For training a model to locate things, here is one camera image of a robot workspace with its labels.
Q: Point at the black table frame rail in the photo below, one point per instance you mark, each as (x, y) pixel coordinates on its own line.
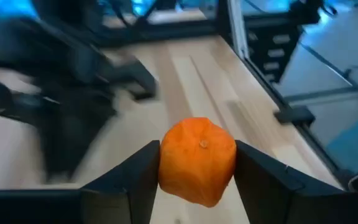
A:
(323, 152)
(172, 31)

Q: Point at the black frame post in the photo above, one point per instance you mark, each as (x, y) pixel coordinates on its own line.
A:
(224, 18)

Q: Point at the white metal bracket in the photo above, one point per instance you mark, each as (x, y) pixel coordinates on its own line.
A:
(238, 28)

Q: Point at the blue box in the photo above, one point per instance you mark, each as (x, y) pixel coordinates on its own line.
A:
(356, 146)

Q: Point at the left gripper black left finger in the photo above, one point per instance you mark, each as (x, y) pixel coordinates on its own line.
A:
(120, 199)

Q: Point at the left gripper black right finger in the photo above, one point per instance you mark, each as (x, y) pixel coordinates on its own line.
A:
(275, 199)

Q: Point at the black clamp block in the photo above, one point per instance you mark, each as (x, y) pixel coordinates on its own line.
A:
(294, 115)

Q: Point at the orange toy mandarin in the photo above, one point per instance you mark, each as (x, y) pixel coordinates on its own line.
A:
(197, 161)

